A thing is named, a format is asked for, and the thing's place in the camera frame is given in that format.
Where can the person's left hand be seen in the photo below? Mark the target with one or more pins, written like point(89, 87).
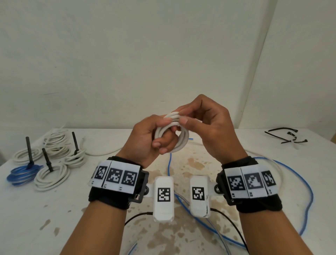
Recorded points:
point(141, 142)

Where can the person's right hand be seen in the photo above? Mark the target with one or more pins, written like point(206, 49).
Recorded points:
point(218, 131)

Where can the person's right forearm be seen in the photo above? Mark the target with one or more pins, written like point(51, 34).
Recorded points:
point(273, 233)

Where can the person's left forearm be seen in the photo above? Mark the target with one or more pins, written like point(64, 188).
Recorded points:
point(94, 233)

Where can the black right wristband with markers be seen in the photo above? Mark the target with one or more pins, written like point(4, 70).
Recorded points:
point(262, 205)

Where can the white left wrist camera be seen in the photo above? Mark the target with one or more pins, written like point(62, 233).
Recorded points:
point(164, 212)

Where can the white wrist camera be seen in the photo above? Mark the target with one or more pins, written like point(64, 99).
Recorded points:
point(164, 212)
point(199, 208)

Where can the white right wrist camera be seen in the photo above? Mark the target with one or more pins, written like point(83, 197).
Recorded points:
point(199, 208)

